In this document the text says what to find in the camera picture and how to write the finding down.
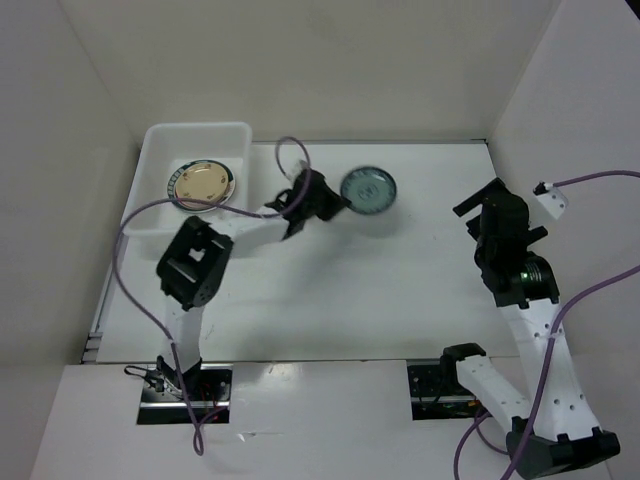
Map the teal patterned small plate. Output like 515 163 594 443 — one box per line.
340 166 397 216

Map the beige plate with red marks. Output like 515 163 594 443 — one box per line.
174 161 233 204

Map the white plate red green rim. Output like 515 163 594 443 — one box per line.
166 159 236 195

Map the beige plate with black patch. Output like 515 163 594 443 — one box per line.
167 193 233 212

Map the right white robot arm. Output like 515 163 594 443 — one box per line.
438 178 621 479

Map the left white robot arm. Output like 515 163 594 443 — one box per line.
156 169 351 400

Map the white plastic bin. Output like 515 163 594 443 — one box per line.
125 122 252 260

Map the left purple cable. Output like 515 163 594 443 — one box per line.
112 137 314 457

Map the purple cable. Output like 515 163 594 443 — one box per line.
112 137 314 457
452 169 640 480

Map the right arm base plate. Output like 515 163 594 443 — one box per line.
406 359 484 421

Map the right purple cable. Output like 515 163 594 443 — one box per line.
452 169 640 480

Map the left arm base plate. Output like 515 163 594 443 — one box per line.
124 363 233 426

